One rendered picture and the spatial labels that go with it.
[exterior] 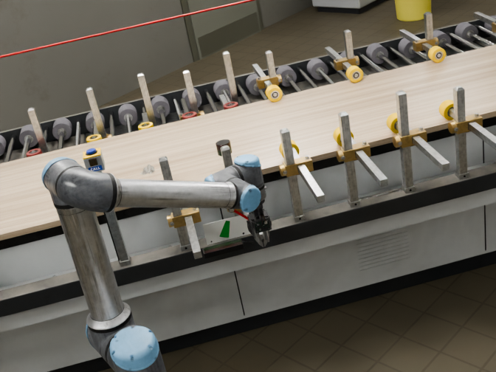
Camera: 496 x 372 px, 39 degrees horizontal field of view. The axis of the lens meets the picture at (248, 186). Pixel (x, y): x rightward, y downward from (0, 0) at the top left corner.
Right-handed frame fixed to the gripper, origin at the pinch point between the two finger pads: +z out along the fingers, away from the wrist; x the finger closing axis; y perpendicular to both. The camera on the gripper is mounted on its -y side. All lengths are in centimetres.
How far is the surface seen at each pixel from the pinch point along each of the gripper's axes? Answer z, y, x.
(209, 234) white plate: 7.0, -29.1, -18.1
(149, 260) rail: 12, -29, -45
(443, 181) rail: 11, -32, 87
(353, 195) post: 7, -30, 46
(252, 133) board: -10, -86, 14
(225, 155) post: -26.3, -28.9, -4.9
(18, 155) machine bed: 6, -180, -115
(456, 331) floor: 82, -17, 82
